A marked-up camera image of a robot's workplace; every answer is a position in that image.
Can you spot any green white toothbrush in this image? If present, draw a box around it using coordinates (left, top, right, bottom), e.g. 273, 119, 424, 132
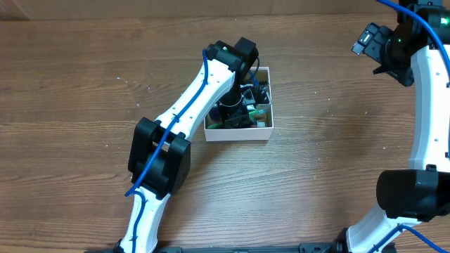
206, 110, 268, 129

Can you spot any teal toothpaste tube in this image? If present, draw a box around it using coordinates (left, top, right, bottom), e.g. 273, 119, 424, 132
250, 122, 266, 128

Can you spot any dark soap pump bottle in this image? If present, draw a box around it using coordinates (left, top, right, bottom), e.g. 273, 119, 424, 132
209, 107, 221, 121

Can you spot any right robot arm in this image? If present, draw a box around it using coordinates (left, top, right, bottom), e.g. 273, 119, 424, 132
326, 1, 449, 252

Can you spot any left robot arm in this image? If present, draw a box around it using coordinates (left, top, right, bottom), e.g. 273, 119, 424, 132
113, 37, 259, 252

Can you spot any pink cardboard box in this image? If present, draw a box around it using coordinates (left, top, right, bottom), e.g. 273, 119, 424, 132
203, 67, 274, 142

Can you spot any right blue cable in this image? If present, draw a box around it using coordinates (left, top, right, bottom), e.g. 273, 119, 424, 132
375, 0, 450, 71

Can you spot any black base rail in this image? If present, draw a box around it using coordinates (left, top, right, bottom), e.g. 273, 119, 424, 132
154, 242, 333, 253

